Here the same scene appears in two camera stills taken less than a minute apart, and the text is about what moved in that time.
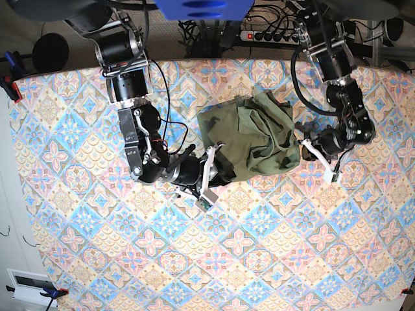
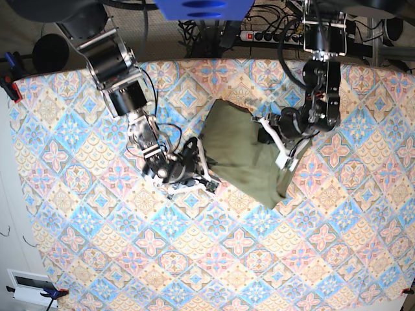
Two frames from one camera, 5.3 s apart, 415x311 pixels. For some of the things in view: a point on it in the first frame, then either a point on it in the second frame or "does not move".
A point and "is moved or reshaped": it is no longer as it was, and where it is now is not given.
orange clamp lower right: (406, 291) does not move
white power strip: (253, 35) does not move
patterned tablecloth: (292, 241) does not move
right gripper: (331, 140) -> (290, 125)
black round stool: (50, 52) does not move
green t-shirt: (257, 131) is moved or reshaped
